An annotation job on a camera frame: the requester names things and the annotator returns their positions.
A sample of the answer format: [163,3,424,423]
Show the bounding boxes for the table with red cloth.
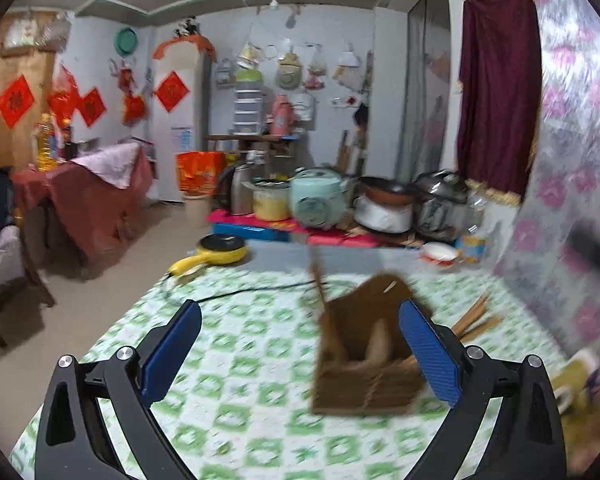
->
[11,141,157,267]

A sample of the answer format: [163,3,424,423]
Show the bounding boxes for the orange red shopping bag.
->
[175,151,226,197]

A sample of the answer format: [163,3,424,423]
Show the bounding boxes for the wooden chopstick holder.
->
[312,272,432,417]

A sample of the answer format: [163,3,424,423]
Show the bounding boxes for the wooden wall shelf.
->
[204,132,302,154]

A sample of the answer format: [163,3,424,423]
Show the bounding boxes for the clear plastic bottle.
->
[456,185,492,264]

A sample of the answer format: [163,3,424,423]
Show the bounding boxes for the single wooden chopstick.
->
[310,247,349,362]

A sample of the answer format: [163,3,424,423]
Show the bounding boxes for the plastic drawer tower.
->
[232,67,265,135]

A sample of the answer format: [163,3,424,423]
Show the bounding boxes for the white electric hot plate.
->
[353,195,416,235]

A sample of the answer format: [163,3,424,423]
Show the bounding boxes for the white handbag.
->
[1,9,39,52]

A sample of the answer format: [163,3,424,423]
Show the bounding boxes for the white tote bag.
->
[294,92,315,122]

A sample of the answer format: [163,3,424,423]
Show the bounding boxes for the dark red curtain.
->
[456,0,542,207]

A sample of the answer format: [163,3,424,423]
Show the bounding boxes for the yellow cooking oil bottle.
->
[35,113,60,171]

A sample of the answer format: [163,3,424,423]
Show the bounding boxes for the pink thermos flask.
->
[269,93,296,136]

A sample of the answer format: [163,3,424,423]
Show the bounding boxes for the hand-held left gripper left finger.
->
[35,300,203,480]

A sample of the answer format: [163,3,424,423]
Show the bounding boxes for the black power plug cable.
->
[167,272,317,307]

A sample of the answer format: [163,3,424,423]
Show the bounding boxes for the orange cloth cover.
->
[152,34,217,64]

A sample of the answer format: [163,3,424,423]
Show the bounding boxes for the bundle of leaning wooden sticks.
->
[336,50,372,172]

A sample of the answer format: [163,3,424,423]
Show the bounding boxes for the panda plush toy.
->
[172,16,199,39]

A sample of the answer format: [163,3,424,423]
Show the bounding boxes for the red hanging bag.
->
[122,91,149,124]

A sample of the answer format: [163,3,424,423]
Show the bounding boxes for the beige pot-shaped hanging pouch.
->
[274,53,302,92]

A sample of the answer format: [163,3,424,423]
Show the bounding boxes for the dark soy sauce bottle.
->
[59,119,76,161]

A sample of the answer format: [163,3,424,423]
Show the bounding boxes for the white refrigerator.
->
[154,41,212,204]

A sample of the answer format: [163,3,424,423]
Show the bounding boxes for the green checked tablecloth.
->
[9,259,600,480]

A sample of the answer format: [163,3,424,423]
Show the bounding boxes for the clear hanging plastic bag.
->
[306,45,328,92]

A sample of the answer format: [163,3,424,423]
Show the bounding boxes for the silver pressure cooker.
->
[412,169,472,244]

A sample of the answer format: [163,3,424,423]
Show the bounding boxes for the pile of wooden chopsticks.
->
[450,293,504,344]

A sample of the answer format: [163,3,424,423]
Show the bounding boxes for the steel electric kettle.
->
[217,164,256,216]

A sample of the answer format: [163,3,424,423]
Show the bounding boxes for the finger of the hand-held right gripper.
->
[564,222,600,286]

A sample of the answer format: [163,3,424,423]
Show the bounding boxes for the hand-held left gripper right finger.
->
[399,299,567,480]

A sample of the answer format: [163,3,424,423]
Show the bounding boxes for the grey handbag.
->
[37,9,74,52]

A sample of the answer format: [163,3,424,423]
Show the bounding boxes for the wooden door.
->
[0,7,63,171]

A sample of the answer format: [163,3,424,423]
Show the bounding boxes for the floral plastic wall sheet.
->
[494,0,600,413]

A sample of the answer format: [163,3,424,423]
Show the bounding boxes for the red and white bowl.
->
[419,241,462,268]

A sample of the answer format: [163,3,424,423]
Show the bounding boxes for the mint green rice cooker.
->
[289,167,357,231]

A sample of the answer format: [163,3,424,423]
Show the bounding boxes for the green plastic basin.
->
[114,27,140,56]

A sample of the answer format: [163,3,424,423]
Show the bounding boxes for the brown frying pan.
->
[357,175,419,206]

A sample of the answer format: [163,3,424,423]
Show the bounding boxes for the yellow electric frying pan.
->
[168,233,249,279]

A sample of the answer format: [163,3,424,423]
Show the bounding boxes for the chair with dark jacket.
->
[0,169,57,350]

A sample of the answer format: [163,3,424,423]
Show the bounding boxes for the yellow enamel pot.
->
[252,179,292,222]

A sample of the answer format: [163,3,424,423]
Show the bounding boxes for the red diamond paper poster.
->
[74,87,106,127]
[0,74,36,129]
[154,70,190,114]

